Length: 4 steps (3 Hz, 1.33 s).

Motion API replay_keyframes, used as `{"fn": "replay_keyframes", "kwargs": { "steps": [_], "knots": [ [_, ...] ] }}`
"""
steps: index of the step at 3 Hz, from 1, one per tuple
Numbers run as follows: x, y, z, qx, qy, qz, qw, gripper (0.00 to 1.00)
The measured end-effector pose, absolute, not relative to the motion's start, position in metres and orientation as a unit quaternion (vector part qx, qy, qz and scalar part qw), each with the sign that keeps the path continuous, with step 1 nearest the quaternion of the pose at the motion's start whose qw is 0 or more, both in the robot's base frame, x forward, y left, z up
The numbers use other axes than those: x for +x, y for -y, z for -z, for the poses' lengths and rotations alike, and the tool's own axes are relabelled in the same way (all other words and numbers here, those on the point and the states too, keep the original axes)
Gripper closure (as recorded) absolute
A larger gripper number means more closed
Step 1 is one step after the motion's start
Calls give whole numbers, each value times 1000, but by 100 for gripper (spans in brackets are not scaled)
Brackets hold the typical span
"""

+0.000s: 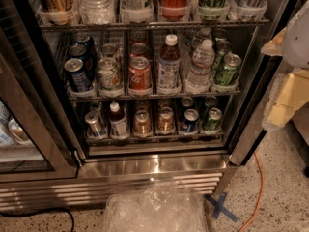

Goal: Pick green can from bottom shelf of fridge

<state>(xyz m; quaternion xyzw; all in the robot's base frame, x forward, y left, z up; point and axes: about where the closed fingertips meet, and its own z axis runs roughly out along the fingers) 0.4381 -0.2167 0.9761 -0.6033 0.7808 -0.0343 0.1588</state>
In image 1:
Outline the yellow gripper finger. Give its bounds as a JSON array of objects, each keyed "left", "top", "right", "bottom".
[
  {"left": 261, "top": 28, "right": 286, "bottom": 56},
  {"left": 262, "top": 68, "right": 309, "bottom": 131}
]

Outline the green can bottom shelf front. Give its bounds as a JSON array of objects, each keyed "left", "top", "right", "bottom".
[{"left": 202, "top": 107, "right": 222, "bottom": 131}]

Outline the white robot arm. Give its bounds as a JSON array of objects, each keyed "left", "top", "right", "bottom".
[{"left": 261, "top": 0, "right": 309, "bottom": 131}]

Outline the silver blue can top shelf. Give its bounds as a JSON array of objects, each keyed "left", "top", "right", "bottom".
[{"left": 229, "top": 0, "right": 267, "bottom": 22}]

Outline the right open fridge door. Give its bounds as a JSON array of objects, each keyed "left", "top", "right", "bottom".
[{"left": 229, "top": 0, "right": 305, "bottom": 166}]

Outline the green can middle shelf front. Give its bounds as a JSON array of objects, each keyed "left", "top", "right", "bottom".
[{"left": 214, "top": 53, "right": 242, "bottom": 86}]

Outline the green can bottom shelf rear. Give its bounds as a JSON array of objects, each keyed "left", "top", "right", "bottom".
[{"left": 202, "top": 96, "right": 218, "bottom": 114}]

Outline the blue pepsi can bottom rear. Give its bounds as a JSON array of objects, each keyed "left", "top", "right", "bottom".
[{"left": 181, "top": 97, "right": 194, "bottom": 112}]

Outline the blue pepsi can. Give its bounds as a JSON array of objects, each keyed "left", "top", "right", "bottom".
[
  {"left": 180, "top": 109, "right": 199, "bottom": 132},
  {"left": 181, "top": 97, "right": 194, "bottom": 112}
]

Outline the blue pepsi can bottom front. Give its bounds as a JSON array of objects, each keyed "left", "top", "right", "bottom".
[{"left": 180, "top": 109, "right": 199, "bottom": 132}]

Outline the brown tea bottle middle shelf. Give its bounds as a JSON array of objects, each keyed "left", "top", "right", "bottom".
[{"left": 157, "top": 34, "right": 181, "bottom": 89}]

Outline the brown tea bottle shelf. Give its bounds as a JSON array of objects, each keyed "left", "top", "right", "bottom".
[
  {"left": 157, "top": 34, "right": 181, "bottom": 89},
  {"left": 108, "top": 101, "right": 128, "bottom": 136}
]

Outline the red coca-cola bottle top shelf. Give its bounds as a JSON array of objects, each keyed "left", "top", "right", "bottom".
[{"left": 159, "top": 0, "right": 187, "bottom": 20}]

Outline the brown can bottom front right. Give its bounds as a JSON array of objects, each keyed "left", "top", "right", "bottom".
[{"left": 157, "top": 107, "right": 175, "bottom": 131}]

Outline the brown can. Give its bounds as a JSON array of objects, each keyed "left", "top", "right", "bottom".
[
  {"left": 134, "top": 110, "right": 151, "bottom": 134},
  {"left": 157, "top": 107, "right": 175, "bottom": 131}
]

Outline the red coca-cola can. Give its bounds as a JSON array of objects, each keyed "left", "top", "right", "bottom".
[
  {"left": 128, "top": 57, "right": 151, "bottom": 90},
  {"left": 129, "top": 43, "right": 149, "bottom": 58}
]

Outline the red coca-cola can front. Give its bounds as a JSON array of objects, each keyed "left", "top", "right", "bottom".
[{"left": 128, "top": 57, "right": 151, "bottom": 90}]

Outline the white label bottle top shelf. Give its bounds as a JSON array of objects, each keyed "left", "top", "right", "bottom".
[{"left": 120, "top": 0, "right": 153, "bottom": 23}]

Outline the brown can bottom front left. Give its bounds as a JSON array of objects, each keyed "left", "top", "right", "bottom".
[{"left": 134, "top": 110, "right": 151, "bottom": 134}]

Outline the white green can middle front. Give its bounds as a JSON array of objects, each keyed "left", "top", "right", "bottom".
[{"left": 98, "top": 57, "right": 122, "bottom": 91}]

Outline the brown tea bottle bottom shelf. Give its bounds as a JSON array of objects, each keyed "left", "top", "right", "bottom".
[{"left": 108, "top": 101, "right": 128, "bottom": 136}]

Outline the stainless steel fridge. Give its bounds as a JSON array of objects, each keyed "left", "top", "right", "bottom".
[{"left": 0, "top": 0, "right": 270, "bottom": 212}]

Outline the clear water bottle top shelf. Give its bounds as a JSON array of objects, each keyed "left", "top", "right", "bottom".
[{"left": 79, "top": 0, "right": 115, "bottom": 25}]

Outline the blue can middle shelf rear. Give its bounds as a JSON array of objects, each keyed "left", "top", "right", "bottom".
[{"left": 72, "top": 32, "right": 97, "bottom": 59}]

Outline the silver can bottom shelf front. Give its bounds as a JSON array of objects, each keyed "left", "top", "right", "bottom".
[{"left": 85, "top": 111, "right": 105, "bottom": 137}]

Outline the blue can middle shelf front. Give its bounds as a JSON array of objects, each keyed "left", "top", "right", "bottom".
[{"left": 64, "top": 58, "right": 92, "bottom": 92}]

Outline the left glass fridge door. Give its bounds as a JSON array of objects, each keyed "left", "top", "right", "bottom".
[{"left": 0, "top": 32, "right": 77, "bottom": 183}]

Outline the clear water bottle middle front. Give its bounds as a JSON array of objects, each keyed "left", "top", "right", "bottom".
[{"left": 187, "top": 39, "right": 215, "bottom": 86}]

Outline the blue tape cross mark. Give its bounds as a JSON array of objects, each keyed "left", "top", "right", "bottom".
[{"left": 205, "top": 192, "right": 238, "bottom": 222}]

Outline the clear plastic bin with wrap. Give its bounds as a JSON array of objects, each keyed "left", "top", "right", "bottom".
[{"left": 102, "top": 183, "right": 209, "bottom": 232}]

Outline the orange cable on floor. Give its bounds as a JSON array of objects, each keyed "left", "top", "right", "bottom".
[{"left": 239, "top": 152, "right": 265, "bottom": 232}]

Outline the black cable on floor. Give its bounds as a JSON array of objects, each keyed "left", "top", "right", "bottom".
[{"left": 0, "top": 207, "right": 75, "bottom": 232}]

